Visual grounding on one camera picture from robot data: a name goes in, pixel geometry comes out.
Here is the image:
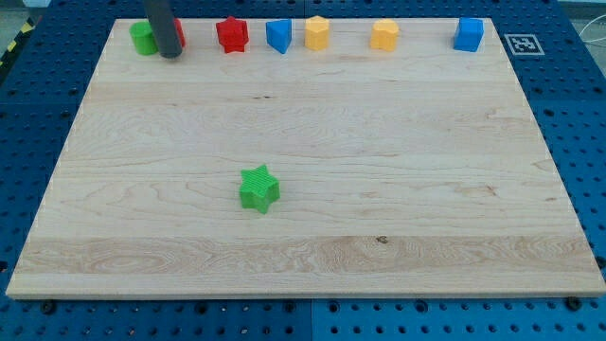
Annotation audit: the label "green star block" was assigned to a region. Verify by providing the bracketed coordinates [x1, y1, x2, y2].
[239, 165, 280, 214]

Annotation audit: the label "red star block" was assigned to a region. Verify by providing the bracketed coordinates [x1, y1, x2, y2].
[216, 16, 249, 54]

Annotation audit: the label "wooden board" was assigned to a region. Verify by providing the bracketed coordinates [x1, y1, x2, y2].
[7, 19, 605, 300]

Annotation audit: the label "blue triangle block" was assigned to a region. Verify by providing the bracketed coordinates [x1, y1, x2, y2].
[265, 19, 293, 54]

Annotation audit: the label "yellow hexagon block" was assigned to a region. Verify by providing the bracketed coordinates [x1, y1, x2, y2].
[304, 15, 330, 51]

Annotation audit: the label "yellow heart block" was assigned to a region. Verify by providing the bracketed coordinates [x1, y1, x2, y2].
[369, 19, 400, 52]

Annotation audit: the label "red block behind pusher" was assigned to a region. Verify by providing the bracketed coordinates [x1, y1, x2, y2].
[174, 18, 187, 48]

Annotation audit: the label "green cylinder block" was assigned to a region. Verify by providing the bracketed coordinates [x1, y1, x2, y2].
[129, 21, 158, 56]

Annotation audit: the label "blue cube block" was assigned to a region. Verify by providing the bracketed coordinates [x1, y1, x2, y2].
[454, 17, 484, 52]

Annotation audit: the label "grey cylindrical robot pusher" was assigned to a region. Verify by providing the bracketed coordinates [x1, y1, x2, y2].
[142, 0, 183, 59]

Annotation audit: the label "white fiducial marker tag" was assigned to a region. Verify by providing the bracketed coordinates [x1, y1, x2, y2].
[505, 33, 544, 56]

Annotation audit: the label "black yellow hazard tape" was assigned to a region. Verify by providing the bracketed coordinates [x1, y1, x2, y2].
[1, 18, 36, 69]

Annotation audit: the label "white cable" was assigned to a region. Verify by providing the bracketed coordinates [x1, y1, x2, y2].
[578, 13, 606, 46]

